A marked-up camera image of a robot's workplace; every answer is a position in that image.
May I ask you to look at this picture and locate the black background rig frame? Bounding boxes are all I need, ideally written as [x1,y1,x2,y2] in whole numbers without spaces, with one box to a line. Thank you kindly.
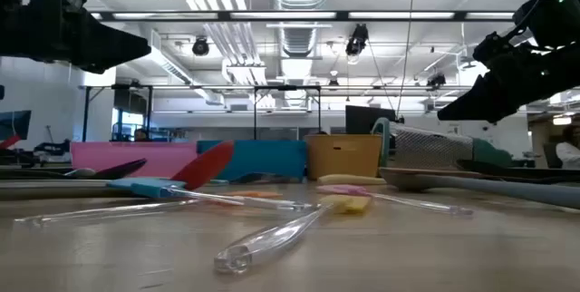
[81,83,323,142]

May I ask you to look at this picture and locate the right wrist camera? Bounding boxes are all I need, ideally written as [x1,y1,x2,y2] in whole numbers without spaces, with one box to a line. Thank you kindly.
[473,31,537,69]

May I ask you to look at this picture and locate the grey serving spoon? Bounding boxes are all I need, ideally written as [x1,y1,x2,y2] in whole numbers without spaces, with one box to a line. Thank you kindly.
[379,167,580,210]

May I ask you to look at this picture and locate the dark-handled table knife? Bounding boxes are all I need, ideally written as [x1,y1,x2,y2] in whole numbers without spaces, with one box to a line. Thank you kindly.
[228,171,303,185]

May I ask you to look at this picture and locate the orange plastic bin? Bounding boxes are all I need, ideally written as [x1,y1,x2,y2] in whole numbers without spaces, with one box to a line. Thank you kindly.
[305,133,384,180]

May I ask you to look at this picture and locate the pink plastic bin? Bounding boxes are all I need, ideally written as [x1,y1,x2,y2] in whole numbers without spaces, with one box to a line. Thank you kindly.
[71,141,198,179]

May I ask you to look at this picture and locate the yellow-handled table knife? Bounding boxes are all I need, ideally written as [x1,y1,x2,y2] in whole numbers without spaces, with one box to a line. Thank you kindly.
[316,173,387,187]

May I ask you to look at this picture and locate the blue mini spatula clear handle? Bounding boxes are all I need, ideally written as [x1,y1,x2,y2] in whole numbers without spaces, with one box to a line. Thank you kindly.
[107,177,314,212]

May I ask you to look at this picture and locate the black ceiling spotlight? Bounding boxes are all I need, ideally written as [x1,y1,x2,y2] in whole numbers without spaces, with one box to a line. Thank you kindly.
[426,73,448,90]
[191,36,210,57]

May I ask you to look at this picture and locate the black beam with light strips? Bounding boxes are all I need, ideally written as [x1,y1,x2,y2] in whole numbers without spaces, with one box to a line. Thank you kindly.
[90,10,516,23]

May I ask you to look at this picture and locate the teal plastic bin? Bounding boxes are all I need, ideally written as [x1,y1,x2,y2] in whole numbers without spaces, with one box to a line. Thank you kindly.
[197,140,308,182]

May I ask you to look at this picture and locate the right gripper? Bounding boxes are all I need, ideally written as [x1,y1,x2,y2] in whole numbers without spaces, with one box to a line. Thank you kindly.
[436,41,580,125]

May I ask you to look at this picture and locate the thin hanging cable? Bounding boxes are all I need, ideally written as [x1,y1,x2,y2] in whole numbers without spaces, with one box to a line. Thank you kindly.
[395,0,416,119]

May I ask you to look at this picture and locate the black monitor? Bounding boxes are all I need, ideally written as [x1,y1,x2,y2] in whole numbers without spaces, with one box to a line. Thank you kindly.
[344,104,399,135]

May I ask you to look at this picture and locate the red background object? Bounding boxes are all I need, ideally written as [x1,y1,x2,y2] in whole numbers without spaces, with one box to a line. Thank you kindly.
[0,135,23,151]

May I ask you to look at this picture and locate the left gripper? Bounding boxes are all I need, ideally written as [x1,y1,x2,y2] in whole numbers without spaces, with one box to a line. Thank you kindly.
[0,0,152,76]

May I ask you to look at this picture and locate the blue screen monitor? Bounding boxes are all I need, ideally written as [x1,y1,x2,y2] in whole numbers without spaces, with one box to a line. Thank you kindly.
[0,110,33,141]

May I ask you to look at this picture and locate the orange mini spatula clear handle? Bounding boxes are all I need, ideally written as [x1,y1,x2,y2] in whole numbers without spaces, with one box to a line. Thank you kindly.
[13,190,283,229]

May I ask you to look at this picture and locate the black overhead camera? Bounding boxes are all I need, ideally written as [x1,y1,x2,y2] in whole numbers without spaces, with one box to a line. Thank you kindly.
[344,23,370,57]

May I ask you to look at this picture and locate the red spoon metal shaft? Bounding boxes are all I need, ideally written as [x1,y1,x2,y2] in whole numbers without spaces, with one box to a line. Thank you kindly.
[0,141,235,200]

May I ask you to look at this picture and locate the black slotted serving spoon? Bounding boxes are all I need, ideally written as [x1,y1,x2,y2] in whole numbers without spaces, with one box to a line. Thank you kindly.
[455,159,580,183]

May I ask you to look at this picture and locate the metal box grater teal handle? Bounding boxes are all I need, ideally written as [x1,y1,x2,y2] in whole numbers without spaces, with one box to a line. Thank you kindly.
[371,117,514,170]

